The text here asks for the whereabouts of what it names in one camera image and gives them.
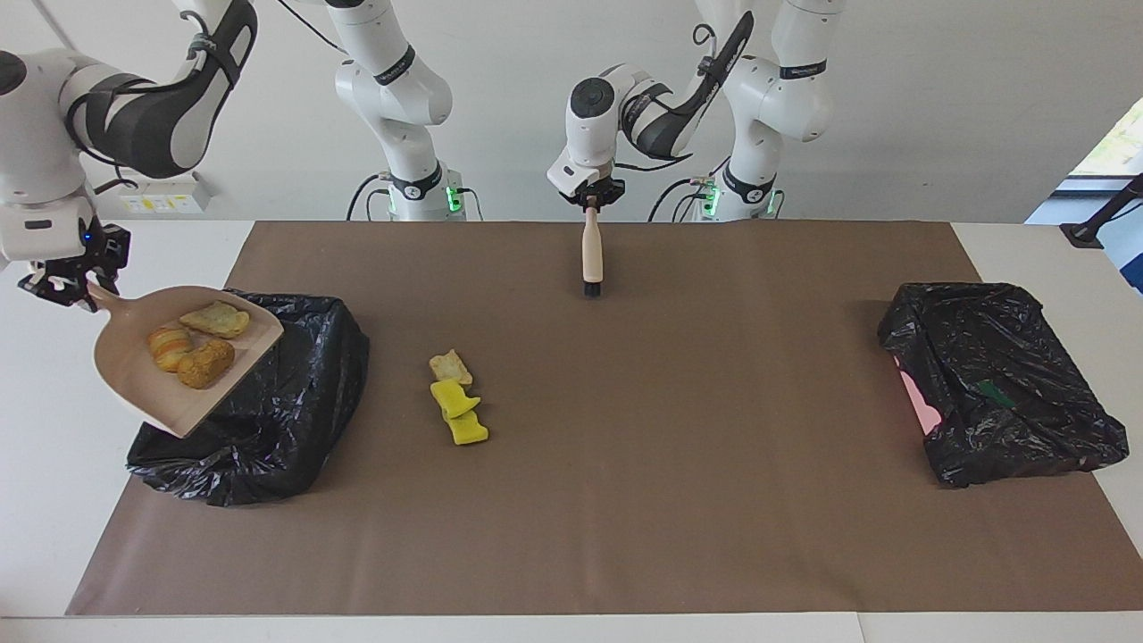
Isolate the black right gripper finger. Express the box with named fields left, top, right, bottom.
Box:
left=76, top=268, right=121, bottom=313
left=18, top=268, right=72, bottom=305

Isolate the pale handled black bristle brush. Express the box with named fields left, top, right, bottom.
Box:
left=580, top=204, right=605, bottom=298

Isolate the striped toy croissant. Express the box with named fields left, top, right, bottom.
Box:
left=179, top=301, right=251, bottom=339
left=146, top=325, right=194, bottom=373

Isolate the pale pink plastic dustpan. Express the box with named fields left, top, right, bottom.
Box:
left=87, top=284, right=285, bottom=439

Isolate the brown bread roll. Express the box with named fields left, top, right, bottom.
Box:
left=176, top=339, right=237, bottom=390

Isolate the pale beige sponge piece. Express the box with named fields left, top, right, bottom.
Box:
left=429, top=348, right=474, bottom=387

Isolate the large yellow sponge piece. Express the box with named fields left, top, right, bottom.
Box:
left=430, top=379, right=481, bottom=419

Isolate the small yellow sponge piece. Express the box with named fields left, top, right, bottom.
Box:
left=444, top=411, right=490, bottom=447

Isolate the black trash bag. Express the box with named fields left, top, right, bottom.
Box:
left=126, top=288, right=371, bottom=508
left=878, top=282, right=1130, bottom=489

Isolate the pink plastic bin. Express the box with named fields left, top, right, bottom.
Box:
left=897, top=368, right=943, bottom=436

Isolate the brown paper table mat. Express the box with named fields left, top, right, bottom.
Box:
left=67, top=221, right=1143, bottom=617

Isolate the bright window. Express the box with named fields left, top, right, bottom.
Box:
left=1067, top=94, right=1143, bottom=180

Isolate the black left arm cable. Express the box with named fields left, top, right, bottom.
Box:
left=616, top=22, right=760, bottom=172

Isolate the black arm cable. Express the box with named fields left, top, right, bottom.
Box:
left=67, top=0, right=349, bottom=197
left=616, top=22, right=760, bottom=172

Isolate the white wall socket box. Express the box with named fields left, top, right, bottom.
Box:
left=118, top=170, right=213, bottom=215

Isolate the white wall conduit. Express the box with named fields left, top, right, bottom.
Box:
left=34, top=0, right=154, bottom=172

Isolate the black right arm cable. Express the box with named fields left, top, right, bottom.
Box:
left=67, top=0, right=349, bottom=197

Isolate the black camera stand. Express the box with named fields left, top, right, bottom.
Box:
left=1060, top=174, right=1143, bottom=249

